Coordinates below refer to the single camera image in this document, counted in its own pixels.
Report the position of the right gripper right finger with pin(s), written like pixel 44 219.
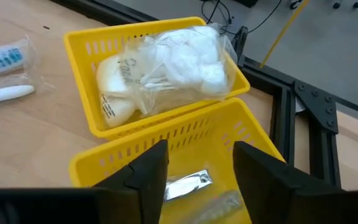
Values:
pixel 259 174

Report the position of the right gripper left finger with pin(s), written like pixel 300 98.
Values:
pixel 148 174

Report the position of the clear bag of cotton balls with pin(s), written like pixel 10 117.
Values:
pixel 191 59

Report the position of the white toothbrush with green grip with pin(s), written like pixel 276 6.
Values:
pixel 8 94

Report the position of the blue toothbrush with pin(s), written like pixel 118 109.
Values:
pixel 5 57

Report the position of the silver nail clipper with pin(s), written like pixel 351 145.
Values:
pixel 185 186

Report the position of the yellow slotted plastic basket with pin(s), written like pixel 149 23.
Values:
pixel 197 158
pixel 84 93

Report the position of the black clamp stand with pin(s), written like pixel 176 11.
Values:
pixel 240 43

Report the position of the black aluminium table frame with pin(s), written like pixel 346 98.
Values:
pixel 284 124

